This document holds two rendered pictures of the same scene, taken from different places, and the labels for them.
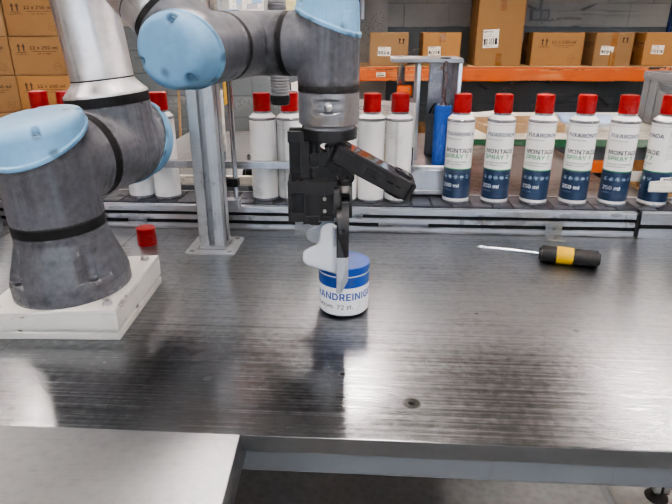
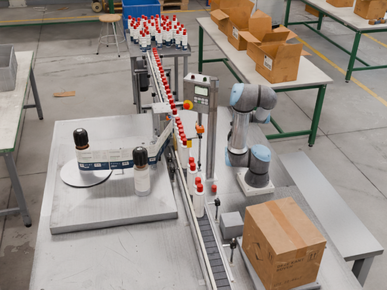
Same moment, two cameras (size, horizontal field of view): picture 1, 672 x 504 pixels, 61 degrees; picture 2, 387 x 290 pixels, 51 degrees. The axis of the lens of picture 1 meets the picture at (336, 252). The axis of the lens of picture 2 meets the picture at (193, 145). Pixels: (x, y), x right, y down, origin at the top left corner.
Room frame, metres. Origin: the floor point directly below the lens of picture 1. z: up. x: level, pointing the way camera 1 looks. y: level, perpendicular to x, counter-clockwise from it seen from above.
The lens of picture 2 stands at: (1.59, 2.12, 2.41)
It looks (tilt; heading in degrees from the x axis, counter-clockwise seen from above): 34 degrees down; 255
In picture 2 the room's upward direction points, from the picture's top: 1 degrees clockwise
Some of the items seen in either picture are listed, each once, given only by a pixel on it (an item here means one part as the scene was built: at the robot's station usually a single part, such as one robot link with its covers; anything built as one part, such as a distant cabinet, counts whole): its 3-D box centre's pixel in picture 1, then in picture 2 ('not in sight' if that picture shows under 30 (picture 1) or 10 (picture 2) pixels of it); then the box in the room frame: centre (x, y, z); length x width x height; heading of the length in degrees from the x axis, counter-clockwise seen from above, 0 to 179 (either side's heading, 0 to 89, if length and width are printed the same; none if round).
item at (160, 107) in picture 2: (425, 58); (161, 107); (1.18, -0.18, 1.14); 0.14 x 0.11 x 0.01; 87
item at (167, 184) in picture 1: (163, 145); (191, 172); (1.11, 0.34, 0.98); 0.05 x 0.05 x 0.20
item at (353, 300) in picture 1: (343, 282); not in sight; (0.72, -0.01, 0.87); 0.07 x 0.07 x 0.07
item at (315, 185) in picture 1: (323, 174); not in sight; (0.72, 0.02, 1.02); 0.09 x 0.08 x 0.12; 89
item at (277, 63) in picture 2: not in sight; (279, 56); (-0.15, -1.22, 0.97); 0.51 x 0.39 x 0.37; 5
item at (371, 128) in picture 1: (371, 148); (179, 135); (1.09, -0.07, 0.98); 0.05 x 0.05 x 0.20
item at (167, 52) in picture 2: not in sight; (158, 77); (0.86, -2.10, 0.46); 0.73 x 0.62 x 0.93; 87
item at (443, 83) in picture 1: (421, 125); (162, 124); (1.17, -0.18, 1.01); 0.14 x 0.13 x 0.26; 87
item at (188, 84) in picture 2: not in sight; (200, 94); (1.02, 0.15, 1.38); 0.17 x 0.10 x 0.19; 142
